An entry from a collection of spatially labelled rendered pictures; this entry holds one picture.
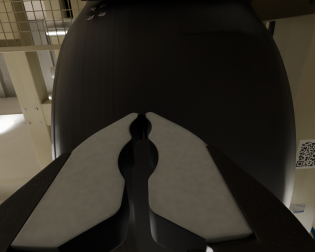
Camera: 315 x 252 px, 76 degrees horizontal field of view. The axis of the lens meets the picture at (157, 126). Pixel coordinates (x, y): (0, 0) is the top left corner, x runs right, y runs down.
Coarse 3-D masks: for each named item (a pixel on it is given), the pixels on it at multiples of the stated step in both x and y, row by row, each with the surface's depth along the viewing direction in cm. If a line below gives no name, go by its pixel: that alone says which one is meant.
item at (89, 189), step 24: (120, 120) 11; (96, 144) 9; (120, 144) 9; (72, 168) 8; (96, 168) 8; (120, 168) 8; (48, 192) 7; (72, 192) 7; (96, 192) 7; (120, 192) 6; (48, 216) 6; (72, 216) 6; (96, 216) 6; (120, 216) 6; (24, 240) 5; (48, 240) 5; (72, 240) 5; (96, 240) 6; (120, 240) 7
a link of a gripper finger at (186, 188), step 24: (144, 120) 11; (168, 120) 10; (168, 144) 9; (192, 144) 9; (168, 168) 7; (192, 168) 7; (216, 168) 7; (168, 192) 6; (192, 192) 6; (216, 192) 6; (168, 216) 6; (192, 216) 6; (216, 216) 6; (240, 216) 6; (168, 240) 6; (192, 240) 5; (216, 240) 5
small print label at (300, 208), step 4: (292, 204) 50; (296, 204) 50; (300, 204) 50; (304, 204) 50; (292, 208) 51; (296, 208) 51; (300, 208) 51; (304, 208) 51; (292, 212) 51; (296, 212) 51; (300, 212) 51
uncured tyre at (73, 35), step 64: (128, 0) 27; (192, 0) 27; (64, 64) 24; (128, 64) 22; (192, 64) 22; (256, 64) 22; (64, 128) 22; (192, 128) 21; (256, 128) 21; (128, 192) 21
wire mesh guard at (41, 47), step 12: (12, 0) 66; (24, 0) 66; (36, 0) 67; (0, 12) 68; (24, 12) 68; (60, 12) 68; (36, 24) 69; (48, 36) 71; (0, 48) 71; (12, 48) 71; (24, 48) 71; (36, 48) 72; (48, 48) 72
